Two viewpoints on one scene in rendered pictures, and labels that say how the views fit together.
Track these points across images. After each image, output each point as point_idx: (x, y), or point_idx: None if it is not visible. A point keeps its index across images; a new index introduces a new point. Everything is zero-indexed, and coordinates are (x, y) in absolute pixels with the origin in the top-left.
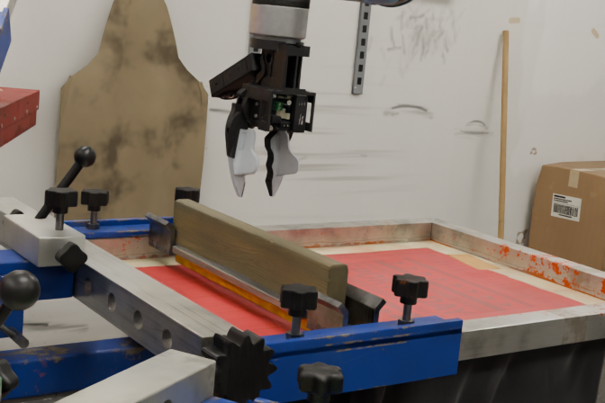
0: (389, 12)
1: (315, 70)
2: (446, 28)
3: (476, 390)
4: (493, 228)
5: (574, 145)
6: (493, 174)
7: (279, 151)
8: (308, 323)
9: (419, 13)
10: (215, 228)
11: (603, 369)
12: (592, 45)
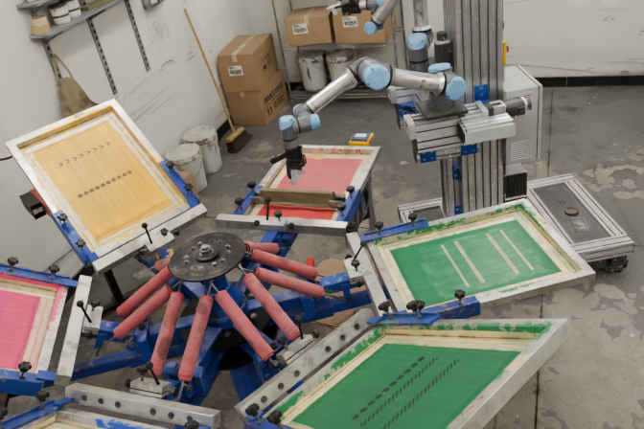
0: (144, 28)
1: (131, 70)
2: (165, 21)
3: None
4: (210, 91)
5: (221, 39)
6: (202, 70)
7: (296, 169)
8: (331, 207)
9: (153, 21)
10: (282, 193)
11: (275, 126)
12: None
